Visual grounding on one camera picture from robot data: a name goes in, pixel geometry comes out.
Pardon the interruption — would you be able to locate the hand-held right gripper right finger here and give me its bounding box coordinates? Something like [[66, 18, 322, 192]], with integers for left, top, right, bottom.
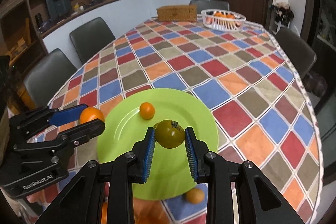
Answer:
[[184, 127, 306, 224]]

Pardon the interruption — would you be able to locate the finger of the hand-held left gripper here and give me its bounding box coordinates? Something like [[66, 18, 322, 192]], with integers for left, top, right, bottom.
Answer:
[[9, 104, 89, 141], [13, 119, 106, 153]]

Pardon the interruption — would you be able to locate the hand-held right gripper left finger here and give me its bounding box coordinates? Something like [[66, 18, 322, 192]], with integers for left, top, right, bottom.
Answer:
[[43, 127, 156, 224]]

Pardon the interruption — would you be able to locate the large orange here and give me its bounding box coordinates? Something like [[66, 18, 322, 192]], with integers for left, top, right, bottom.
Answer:
[[79, 107, 105, 125]]

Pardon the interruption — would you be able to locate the green persimmon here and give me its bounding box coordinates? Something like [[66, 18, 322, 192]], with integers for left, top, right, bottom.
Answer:
[[154, 120, 186, 149]]

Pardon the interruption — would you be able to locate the green plate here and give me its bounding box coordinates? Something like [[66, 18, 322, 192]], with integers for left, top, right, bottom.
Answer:
[[97, 88, 219, 201]]

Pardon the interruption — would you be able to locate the pale orange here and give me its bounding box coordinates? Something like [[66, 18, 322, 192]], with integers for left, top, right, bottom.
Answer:
[[185, 188, 205, 205]]

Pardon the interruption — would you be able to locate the grey dining chair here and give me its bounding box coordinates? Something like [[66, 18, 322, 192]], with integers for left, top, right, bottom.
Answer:
[[273, 27, 318, 81], [23, 49, 78, 109], [189, 0, 230, 12], [70, 17, 116, 65]]

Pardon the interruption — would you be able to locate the small orange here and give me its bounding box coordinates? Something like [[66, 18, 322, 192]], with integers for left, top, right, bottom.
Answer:
[[139, 102, 155, 120]]

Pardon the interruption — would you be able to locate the checkered tablecloth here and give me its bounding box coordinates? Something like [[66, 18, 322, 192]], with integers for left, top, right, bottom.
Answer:
[[26, 17, 322, 224]]

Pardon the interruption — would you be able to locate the black coffee machine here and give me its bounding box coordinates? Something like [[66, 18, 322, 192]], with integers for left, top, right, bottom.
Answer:
[[45, 0, 73, 23]]

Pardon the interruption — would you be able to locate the white plastic basket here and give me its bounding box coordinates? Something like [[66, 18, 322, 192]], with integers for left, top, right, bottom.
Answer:
[[201, 9, 247, 31]]

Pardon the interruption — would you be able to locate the wicker box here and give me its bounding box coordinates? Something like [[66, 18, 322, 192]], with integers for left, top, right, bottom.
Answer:
[[157, 5, 197, 22]]

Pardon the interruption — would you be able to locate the dark hanging bag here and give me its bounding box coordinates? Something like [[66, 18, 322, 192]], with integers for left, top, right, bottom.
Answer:
[[272, 2, 294, 28]]

